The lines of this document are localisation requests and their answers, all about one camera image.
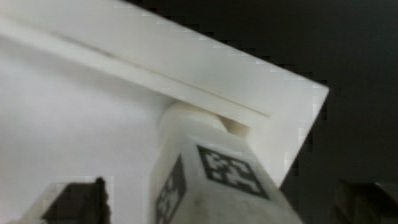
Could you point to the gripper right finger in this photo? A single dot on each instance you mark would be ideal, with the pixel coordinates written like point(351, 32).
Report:
point(366, 203)

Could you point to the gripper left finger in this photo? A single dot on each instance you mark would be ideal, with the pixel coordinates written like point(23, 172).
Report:
point(81, 205)

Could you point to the white square tabletop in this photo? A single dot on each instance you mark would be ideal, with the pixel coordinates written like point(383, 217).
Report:
point(101, 65)

